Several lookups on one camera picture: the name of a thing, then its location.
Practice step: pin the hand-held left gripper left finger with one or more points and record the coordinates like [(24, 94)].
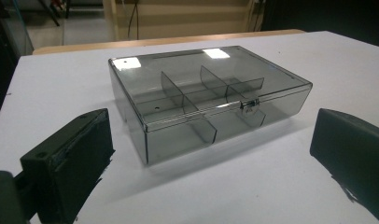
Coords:
[(72, 161)]

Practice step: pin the white table board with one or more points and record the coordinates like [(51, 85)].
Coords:
[(209, 193)]

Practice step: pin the clear grey plastic compartment box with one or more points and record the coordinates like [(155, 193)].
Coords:
[(178, 84)]

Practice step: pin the beige stepped platform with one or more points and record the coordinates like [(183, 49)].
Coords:
[(190, 21)]

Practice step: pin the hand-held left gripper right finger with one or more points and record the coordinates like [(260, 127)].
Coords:
[(355, 155)]

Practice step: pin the black metal stand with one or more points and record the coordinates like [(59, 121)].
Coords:
[(52, 12)]

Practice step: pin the wooden table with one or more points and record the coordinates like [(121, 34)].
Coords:
[(165, 40)]

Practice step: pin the dark curtain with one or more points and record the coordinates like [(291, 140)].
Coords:
[(334, 18)]

